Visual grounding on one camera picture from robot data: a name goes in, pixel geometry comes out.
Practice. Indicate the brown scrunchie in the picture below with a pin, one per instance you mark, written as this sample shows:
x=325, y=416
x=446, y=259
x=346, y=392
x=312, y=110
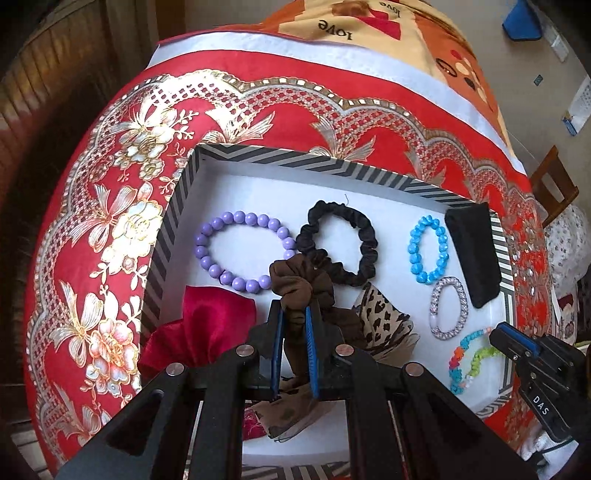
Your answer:
x=295, y=286

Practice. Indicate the blue and grey bag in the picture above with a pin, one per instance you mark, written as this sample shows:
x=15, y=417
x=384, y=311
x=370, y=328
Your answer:
x=519, y=23

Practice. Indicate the striped jewelry box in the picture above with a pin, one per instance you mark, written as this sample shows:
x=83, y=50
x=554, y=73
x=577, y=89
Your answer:
x=258, y=198

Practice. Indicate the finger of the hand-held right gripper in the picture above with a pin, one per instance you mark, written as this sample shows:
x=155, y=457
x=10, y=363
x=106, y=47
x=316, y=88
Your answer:
x=510, y=339

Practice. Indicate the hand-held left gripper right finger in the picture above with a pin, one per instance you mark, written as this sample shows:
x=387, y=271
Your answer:
x=312, y=350

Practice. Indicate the wooden chair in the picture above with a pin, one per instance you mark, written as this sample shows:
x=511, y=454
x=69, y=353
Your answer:
x=564, y=170

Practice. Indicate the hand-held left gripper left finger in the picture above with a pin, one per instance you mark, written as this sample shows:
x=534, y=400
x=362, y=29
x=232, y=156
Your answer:
x=277, y=350

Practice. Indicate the white floral cushion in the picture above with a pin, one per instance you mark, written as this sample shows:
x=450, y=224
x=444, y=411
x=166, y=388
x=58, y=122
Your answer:
x=570, y=244

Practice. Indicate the red gold floral tablecloth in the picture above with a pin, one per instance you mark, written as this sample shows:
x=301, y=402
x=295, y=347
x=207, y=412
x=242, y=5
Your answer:
x=286, y=129

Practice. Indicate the wall calendar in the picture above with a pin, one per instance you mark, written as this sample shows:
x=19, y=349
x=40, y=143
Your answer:
x=579, y=106

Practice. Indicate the black scrunchie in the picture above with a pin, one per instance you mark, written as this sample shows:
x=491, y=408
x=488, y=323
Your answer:
x=369, y=240

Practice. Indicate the printed orange blanket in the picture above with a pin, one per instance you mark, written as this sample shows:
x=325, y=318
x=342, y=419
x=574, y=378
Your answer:
x=323, y=41

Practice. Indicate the black velvet pouch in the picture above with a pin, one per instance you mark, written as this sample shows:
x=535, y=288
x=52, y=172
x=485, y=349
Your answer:
x=475, y=254

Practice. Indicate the white wall socket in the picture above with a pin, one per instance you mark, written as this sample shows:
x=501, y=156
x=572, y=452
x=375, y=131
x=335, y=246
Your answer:
x=559, y=48

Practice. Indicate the red satin hair bow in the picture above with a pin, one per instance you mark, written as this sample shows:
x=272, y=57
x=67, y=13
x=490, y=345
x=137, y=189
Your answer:
x=207, y=323

